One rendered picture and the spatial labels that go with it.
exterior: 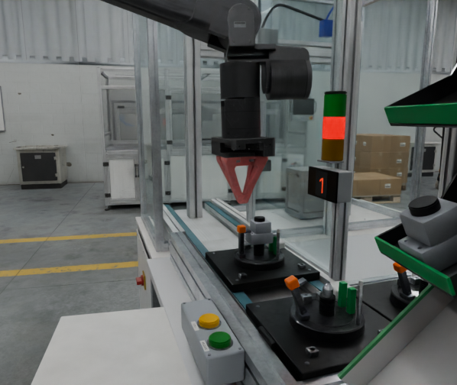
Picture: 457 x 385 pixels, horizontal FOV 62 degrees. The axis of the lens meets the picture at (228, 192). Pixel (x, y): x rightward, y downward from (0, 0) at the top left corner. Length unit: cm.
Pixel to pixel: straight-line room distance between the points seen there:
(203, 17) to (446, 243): 40
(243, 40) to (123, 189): 553
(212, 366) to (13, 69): 865
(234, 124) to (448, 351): 39
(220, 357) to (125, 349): 29
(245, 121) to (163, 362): 55
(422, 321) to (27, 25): 895
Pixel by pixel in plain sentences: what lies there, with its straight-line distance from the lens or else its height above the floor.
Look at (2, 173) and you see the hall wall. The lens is 925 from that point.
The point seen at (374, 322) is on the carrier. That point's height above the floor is 97.
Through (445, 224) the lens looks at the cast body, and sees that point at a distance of 45.
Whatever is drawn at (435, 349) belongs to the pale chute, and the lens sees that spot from 58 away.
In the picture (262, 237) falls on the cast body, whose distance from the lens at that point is 103.
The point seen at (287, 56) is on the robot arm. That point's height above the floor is 144.
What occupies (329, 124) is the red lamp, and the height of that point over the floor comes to 134.
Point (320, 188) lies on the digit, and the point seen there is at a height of 119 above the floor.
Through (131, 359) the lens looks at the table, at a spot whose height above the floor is 86.
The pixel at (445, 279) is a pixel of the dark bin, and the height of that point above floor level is 121.
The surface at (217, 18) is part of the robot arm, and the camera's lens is 56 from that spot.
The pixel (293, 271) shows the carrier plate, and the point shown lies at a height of 97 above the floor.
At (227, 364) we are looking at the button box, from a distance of 72.
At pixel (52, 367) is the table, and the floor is 86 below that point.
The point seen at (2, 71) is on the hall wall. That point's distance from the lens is 917.
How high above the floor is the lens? 135
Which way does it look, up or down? 11 degrees down
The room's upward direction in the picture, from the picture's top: straight up
